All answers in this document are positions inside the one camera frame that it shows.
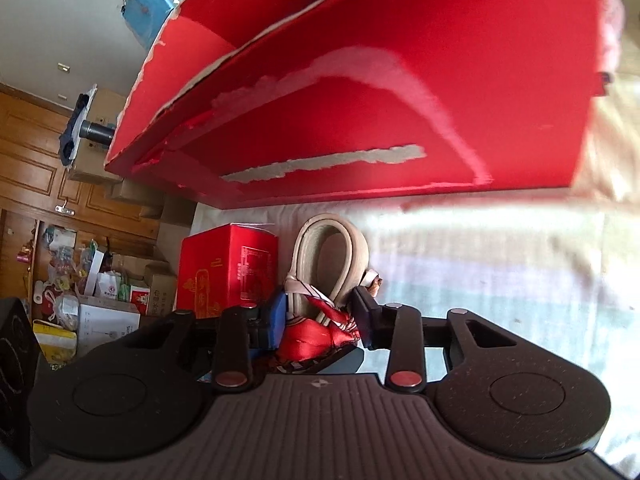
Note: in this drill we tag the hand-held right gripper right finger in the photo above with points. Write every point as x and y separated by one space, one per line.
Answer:
362 320

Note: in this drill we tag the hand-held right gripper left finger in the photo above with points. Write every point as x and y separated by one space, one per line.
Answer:
277 320

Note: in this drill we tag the small red gold-print box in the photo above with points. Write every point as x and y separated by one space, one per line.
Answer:
225 270

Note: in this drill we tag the large red cardboard box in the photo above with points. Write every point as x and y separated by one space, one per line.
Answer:
350 110

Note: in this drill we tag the white carton box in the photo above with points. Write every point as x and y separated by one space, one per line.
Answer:
107 325

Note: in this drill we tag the pile of cardboard boxes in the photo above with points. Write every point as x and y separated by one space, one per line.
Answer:
135 192

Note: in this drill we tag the yellow bag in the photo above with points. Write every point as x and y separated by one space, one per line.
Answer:
55 342

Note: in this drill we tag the dark cylinder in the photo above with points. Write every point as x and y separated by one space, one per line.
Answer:
97 132

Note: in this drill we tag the wooden door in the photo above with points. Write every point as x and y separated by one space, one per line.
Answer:
30 160

